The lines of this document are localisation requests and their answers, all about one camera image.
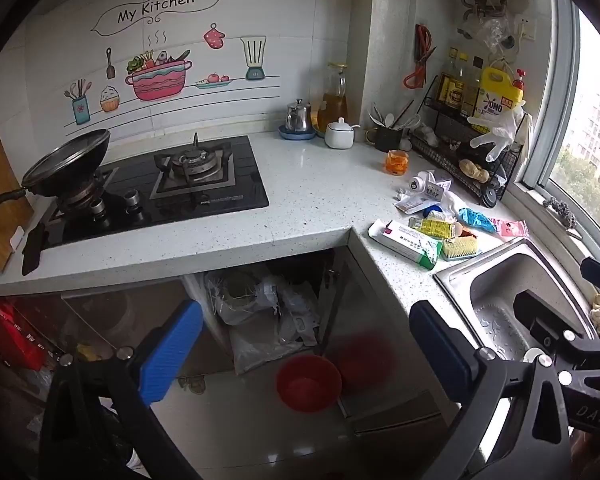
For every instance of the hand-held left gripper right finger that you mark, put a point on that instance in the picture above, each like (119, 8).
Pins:
(442, 355)

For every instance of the glass oil jug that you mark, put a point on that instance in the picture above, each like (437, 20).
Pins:
(332, 110)

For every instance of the clear glass sauce bottle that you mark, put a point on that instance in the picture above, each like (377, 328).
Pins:
(466, 95)

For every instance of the metal water pipes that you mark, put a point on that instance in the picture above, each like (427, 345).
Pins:
(480, 2)

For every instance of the stainless steel sink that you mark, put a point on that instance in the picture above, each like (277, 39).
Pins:
(490, 300)

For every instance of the dark dried sprig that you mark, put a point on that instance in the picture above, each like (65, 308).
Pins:
(560, 210)

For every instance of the white cloth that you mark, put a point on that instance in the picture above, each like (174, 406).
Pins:
(435, 229)

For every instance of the red kitchen scissors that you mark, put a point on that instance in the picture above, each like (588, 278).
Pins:
(420, 40)

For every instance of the cream rubber glove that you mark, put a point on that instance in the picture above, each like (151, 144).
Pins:
(526, 132)

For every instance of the white tissue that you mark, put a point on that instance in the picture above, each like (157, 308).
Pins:
(451, 202)

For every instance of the glossy cabinet door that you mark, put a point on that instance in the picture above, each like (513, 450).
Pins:
(380, 310)
(130, 310)

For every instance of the steel teapot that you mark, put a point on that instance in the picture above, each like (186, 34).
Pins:
(297, 117)

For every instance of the pile of white plastic bags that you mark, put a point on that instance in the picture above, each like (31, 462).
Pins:
(260, 320)

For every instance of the garlic bulb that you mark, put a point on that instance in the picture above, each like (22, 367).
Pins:
(427, 134)

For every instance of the pink packet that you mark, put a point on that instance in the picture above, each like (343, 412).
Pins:
(512, 228)

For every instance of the cartoon kitchen wall sticker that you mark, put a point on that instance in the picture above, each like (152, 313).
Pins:
(157, 80)

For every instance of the ginger root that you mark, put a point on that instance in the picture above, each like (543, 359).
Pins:
(472, 170)

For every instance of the white green medicine box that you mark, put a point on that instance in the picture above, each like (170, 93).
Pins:
(405, 242)

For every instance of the blue plastic wrapper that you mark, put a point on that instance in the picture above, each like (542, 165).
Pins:
(475, 220)

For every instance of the white red wrapper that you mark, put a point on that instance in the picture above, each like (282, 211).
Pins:
(410, 204)

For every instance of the white rubber glove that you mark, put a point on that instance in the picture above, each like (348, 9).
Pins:
(500, 132)

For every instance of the black glass gas stove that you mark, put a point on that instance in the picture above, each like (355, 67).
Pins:
(220, 185)

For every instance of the blue saucer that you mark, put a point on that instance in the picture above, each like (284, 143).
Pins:
(290, 135)

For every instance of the wooden cutting board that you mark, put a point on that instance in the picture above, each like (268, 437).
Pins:
(0, 230)

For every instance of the yellow bristle scrub brush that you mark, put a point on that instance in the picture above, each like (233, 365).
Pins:
(460, 247)

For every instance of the bundle of kitchen utensils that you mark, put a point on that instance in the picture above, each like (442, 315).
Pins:
(387, 119)

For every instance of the window frame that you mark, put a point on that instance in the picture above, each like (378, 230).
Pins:
(565, 110)

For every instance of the yellow detergent bottle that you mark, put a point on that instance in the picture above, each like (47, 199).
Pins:
(497, 95)

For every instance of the white lidded sugar bowl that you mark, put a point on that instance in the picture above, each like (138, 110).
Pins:
(337, 137)

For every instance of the red cardboard box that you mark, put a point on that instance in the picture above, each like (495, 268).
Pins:
(10, 330)

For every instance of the hanging clear plastic bag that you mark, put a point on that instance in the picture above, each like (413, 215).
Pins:
(490, 32)

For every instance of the white wall socket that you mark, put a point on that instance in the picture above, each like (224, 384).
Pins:
(527, 27)

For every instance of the red plastic bucket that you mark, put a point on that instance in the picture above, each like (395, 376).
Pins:
(305, 390)

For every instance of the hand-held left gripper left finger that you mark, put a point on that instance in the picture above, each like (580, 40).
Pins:
(172, 355)

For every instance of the black mug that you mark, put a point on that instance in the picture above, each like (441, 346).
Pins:
(387, 140)

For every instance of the black frying pan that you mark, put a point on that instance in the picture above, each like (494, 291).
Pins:
(65, 165)

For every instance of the black flat object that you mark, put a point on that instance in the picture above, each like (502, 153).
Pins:
(32, 255)

